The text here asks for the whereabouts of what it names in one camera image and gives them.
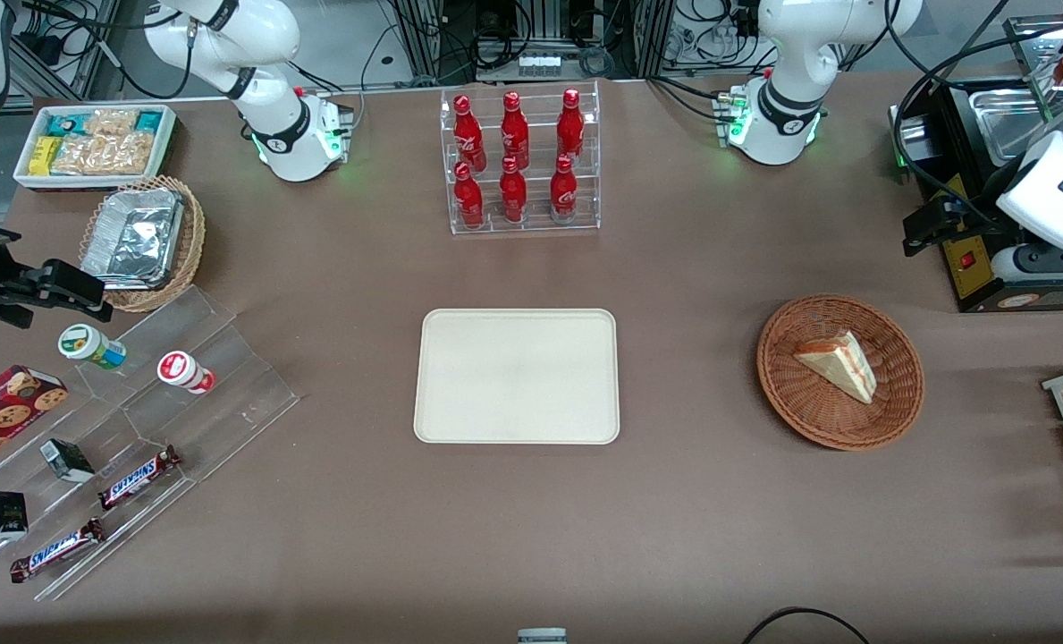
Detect black and white box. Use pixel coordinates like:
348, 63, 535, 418
0, 490, 30, 543

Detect brown round wicker basket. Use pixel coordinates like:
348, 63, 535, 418
756, 294, 926, 452

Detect aluminium foil containers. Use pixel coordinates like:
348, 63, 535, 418
80, 187, 185, 290

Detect red lid yoghurt cup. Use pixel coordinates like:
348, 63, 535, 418
156, 351, 217, 395

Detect red cola bottle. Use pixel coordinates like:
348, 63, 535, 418
498, 157, 529, 225
549, 154, 579, 224
500, 90, 531, 170
453, 95, 486, 172
555, 88, 586, 163
452, 161, 485, 230

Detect clear acrylic bottle rack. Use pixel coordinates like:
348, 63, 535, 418
439, 80, 602, 236

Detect stainless steel fryer pan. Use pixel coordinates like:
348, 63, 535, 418
967, 88, 1063, 165

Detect white rectangular snack bin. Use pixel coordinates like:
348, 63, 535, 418
13, 104, 178, 192

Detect black cable loop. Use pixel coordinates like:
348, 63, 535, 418
742, 606, 871, 644

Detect Snickers chocolate bar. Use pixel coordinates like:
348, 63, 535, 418
9, 518, 106, 585
97, 445, 182, 512

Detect small dark green box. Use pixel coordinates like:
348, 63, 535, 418
39, 438, 97, 485

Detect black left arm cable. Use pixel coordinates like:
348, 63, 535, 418
889, 0, 1046, 229

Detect green lid yoghurt cup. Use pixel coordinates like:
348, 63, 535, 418
57, 324, 128, 371

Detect beige plastic tray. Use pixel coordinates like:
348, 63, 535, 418
413, 309, 621, 445

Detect yellow snack packet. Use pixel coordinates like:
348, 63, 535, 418
29, 136, 63, 177

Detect light wicker basket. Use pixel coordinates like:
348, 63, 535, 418
79, 175, 207, 314

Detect triangular wrapped sandwich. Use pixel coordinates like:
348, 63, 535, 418
792, 329, 879, 406

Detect clear acrylic tiered stand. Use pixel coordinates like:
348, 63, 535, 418
0, 284, 300, 602

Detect white power strip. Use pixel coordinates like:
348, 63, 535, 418
517, 53, 579, 79

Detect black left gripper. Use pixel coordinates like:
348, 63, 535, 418
904, 165, 1033, 258

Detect red plaid cookie box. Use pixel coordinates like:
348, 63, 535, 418
0, 364, 70, 477

